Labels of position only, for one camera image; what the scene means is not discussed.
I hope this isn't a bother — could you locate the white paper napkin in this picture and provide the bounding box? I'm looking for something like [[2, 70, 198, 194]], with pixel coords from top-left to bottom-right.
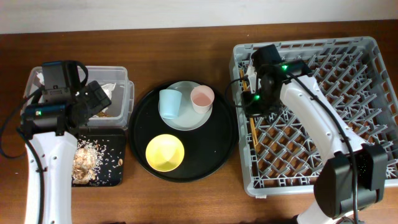
[[101, 83, 116, 116]]

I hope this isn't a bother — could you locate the wooden chopstick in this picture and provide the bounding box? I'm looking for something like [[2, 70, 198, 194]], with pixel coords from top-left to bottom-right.
[[243, 81, 258, 148]]

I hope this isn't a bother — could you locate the pink cup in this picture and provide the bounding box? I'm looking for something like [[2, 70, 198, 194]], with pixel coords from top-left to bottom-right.
[[190, 85, 215, 114]]

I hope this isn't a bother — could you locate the light blue cup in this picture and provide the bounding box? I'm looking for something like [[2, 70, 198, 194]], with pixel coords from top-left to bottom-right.
[[159, 89, 182, 119]]

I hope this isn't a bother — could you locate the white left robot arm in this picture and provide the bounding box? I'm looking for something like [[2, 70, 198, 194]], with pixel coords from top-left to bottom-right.
[[17, 81, 111, 223]]

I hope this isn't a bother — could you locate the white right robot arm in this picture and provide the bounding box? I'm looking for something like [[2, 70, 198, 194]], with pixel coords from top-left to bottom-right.
[[243, 60, 388, 223]]

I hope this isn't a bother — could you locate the clear plastic waste bin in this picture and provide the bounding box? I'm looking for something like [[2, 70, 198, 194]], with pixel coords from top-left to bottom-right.
[[24, 65, 134, 128]]

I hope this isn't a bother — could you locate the grey dishwasher rack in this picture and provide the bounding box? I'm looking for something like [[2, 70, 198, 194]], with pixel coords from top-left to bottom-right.
[[236, 37, 397, 198]]

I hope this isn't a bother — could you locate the black rectangular food tray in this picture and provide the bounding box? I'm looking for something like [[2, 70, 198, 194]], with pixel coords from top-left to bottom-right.
[[72, 128, 127, 187]]

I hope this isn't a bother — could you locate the food scraps pile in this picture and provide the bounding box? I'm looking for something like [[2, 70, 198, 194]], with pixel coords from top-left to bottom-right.
[[72, 140, 123, 187]]

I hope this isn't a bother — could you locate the yellow bowl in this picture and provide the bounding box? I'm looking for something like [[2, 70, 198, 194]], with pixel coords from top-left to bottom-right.
[[146, 134, 185, 172]]

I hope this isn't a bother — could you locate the grey plate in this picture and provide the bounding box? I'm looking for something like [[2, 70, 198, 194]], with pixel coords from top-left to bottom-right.
[[161, 81, 212, 131]]

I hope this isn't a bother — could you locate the round black serving tray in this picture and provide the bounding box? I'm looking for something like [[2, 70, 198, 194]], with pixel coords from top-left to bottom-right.
[[128, 80, 238, 182]]

